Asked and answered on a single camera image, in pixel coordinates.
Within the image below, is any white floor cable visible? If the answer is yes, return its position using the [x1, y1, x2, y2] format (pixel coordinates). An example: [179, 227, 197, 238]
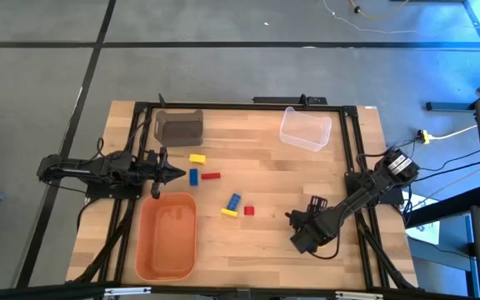
[321, 0, 480, 35]

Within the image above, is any blue studded block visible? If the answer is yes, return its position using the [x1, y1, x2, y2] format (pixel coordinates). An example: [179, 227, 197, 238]
[225, 192, 243, 212]

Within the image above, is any black power cable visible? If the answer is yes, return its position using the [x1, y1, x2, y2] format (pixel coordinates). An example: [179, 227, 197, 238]
[417, 148, 480, 173]

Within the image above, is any white power cord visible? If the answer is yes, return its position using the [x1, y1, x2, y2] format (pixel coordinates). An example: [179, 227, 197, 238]
[429, 123, 479, 141]

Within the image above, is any grey translucent plastic bin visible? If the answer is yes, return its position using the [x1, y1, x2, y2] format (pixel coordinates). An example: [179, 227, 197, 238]
[154, 108, 205, 148]

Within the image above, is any orange plastic bin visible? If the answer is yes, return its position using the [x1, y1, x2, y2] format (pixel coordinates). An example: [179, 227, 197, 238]
[134, 191, 198, 283]

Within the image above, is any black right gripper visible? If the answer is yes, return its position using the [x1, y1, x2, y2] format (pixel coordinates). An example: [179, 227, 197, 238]
[285, 196, 328, 255]

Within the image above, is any black floor bar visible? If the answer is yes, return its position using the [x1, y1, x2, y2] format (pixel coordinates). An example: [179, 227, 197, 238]
[252, 96, 328, 105]

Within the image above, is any clear plastic bin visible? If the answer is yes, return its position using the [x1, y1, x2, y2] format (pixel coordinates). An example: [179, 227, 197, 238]
[278, 106, 333, 153]

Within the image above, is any white paper sheet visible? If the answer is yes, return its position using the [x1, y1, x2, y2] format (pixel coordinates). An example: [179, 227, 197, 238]
[406, 218, 441, 246]

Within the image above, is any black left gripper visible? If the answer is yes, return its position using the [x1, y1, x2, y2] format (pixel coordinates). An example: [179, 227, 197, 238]
[141, 146, 188, 200]

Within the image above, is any yellow hanging cable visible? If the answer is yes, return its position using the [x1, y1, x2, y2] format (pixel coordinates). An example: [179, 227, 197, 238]
[349, 0, 411, 21]

